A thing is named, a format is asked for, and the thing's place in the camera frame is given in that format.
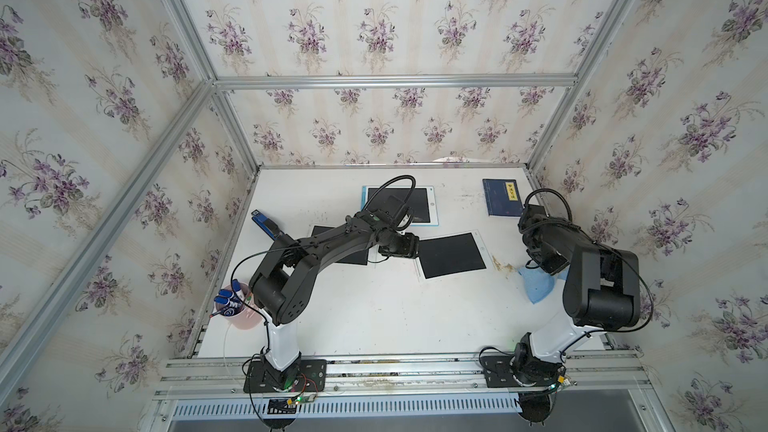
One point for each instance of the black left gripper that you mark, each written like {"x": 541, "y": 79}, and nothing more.
{"x": 408, "y": 249}

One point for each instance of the light blue cloth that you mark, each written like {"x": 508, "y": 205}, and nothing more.
{"x": 539, "y": 285}

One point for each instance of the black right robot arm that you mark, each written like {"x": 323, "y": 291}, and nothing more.
{"x": 601, "y": 294}

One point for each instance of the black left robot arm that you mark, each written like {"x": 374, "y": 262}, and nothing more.
{"x": 283, "y": 282}

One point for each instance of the blue framed drawing tablet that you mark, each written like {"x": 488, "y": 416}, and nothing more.
{"x": 420, "y": 206}

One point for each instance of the dark blue book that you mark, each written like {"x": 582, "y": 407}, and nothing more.
{"x": 502, "y": 197}

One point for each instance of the pink pen cup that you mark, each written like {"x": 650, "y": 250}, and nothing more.
{"x": 235, "y": 303}

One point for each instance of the small green circuit board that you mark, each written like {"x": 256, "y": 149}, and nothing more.
{"x": 294, "y": 401}

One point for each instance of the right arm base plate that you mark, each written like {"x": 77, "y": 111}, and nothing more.
{"x": 501, "y": 371}

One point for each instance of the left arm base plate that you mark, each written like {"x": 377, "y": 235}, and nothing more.
{"x": 303, "y": 375}

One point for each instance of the white vented cable duct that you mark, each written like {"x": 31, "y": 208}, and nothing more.
{"x": 350, "y": 407}

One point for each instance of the aluminium mounting rail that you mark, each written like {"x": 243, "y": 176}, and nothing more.
{"x": 365, "y": 375}

